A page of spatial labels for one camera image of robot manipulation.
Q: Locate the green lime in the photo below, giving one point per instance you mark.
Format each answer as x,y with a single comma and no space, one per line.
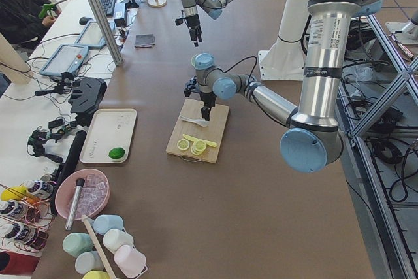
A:
116,153

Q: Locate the yellow plastic knife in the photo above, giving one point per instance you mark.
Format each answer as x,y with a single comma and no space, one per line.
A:
195,139

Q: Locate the single lemon slice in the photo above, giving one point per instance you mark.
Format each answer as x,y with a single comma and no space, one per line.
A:
183,144

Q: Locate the pink bowl with ice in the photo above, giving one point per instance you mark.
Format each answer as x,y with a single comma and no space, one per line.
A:
93,198

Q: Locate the black cylinder tool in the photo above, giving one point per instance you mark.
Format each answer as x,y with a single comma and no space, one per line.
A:
66,169

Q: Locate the white plastic cup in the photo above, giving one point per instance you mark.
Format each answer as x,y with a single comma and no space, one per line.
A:
113,239

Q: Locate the yellow plastic cup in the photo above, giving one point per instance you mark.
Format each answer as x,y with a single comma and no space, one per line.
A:
94,274

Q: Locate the blue plastic cup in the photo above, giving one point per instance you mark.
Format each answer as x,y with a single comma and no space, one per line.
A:
105,222

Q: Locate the seated person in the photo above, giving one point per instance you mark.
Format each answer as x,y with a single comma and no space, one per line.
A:
20,22

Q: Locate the metal muddler in bowl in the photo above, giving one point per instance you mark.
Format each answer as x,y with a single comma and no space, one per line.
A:
74,205

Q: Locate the light green bowl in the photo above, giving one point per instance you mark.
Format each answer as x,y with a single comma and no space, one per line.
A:
193,60

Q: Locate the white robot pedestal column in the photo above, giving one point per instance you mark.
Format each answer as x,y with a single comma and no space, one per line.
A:
285,59

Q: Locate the green plastic cup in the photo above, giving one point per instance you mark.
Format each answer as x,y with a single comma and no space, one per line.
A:
77,243

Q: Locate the lower teach pendant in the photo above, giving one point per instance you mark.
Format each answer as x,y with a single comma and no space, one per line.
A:
67,58

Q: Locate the wooden stick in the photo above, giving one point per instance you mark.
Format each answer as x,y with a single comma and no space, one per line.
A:
98,247

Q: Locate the grey-blue plastic cup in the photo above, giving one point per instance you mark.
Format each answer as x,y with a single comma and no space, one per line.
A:
88,261

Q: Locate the stacked lemon slices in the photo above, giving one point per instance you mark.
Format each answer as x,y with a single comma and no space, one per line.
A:
198,147

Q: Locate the yellow lemon squeezer bottle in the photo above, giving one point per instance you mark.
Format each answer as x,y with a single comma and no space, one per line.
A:
16,193

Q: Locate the bamboo cutting board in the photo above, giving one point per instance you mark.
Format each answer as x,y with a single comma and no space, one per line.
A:
213,133

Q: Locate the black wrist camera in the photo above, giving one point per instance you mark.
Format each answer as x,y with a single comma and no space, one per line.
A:
191,86
179,21

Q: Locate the teach pendant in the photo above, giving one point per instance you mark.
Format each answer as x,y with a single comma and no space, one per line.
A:
67,58
91,36

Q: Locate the grey folded cloth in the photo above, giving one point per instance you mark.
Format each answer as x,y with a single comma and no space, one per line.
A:
144,41

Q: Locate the pink plastic cup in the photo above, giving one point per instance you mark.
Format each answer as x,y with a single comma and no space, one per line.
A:
130,261

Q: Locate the aluminium frame post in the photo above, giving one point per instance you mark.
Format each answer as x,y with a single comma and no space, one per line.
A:
109,39

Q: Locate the upper teach pendant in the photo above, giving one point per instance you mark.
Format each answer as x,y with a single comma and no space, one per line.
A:
91,36

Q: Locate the white ceramic spoon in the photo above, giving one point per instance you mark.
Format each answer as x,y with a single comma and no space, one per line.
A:
199,122

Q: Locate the beige plastic tray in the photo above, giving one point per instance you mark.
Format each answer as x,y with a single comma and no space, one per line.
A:
109,128

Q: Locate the copper wire bottle rack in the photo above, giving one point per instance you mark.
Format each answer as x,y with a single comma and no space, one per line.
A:
25,224

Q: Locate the black computer mouse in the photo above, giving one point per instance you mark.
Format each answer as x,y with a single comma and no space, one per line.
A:
84,20

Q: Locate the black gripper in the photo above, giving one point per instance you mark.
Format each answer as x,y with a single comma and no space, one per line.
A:
192,21
208,98

